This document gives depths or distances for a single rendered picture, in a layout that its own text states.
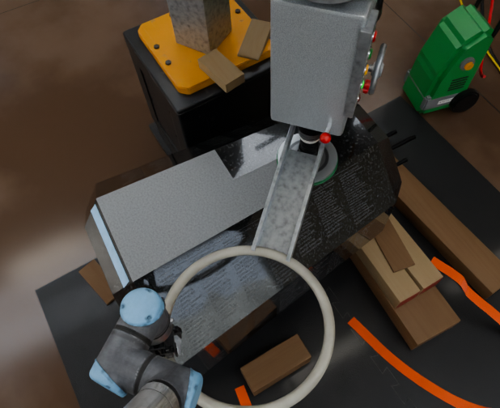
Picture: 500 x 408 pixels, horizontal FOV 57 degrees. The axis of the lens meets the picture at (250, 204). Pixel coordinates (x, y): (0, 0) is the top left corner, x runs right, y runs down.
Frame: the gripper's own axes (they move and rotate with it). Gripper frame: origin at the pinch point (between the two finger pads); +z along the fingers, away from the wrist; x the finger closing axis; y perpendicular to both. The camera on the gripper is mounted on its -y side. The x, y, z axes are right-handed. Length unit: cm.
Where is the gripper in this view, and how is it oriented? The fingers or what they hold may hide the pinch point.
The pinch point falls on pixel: (167, 342)
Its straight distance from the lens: 140.5
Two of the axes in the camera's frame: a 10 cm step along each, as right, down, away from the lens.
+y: 1.9, 8.3, -5.3
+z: 0.2, 5.4, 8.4
